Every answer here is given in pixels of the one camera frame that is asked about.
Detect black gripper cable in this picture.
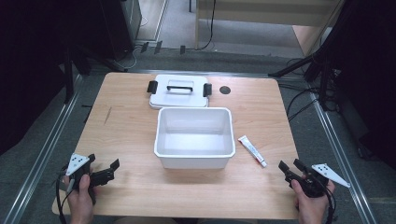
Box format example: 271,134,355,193
323,186,338,224
55,169,69,224

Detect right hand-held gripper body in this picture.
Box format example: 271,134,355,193
289,162,352,199

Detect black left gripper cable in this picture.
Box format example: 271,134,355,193
55,169,69,224

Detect person's left hand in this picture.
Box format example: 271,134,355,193
63,173,95,224

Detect white plastic storage box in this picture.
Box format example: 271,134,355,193
153,106,236,170

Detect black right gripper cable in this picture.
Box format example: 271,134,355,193
323,186,338,224

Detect white lid with black handle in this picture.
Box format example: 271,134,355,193
147,74,213,110

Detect black cabinet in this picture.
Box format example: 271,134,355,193
99,0,143,61

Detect person's right hand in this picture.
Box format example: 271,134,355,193
291,179,336,224

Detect black hanging cable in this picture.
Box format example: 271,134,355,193
197,0,218,51

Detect aluminium floor rail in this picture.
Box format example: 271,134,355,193
306,82,378,224
2,74,84,224

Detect black tripod stand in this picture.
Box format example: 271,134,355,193
268,46,339,111

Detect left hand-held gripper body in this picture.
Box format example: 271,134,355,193
64,152,116,189

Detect white floor cable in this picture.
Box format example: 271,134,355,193
122,15,149,71

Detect black floor cables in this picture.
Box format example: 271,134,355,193
278,57,339,123

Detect white ointment tube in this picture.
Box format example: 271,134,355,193
237,134,268,168

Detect light wooden bench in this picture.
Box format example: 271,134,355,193
194,0,345,58

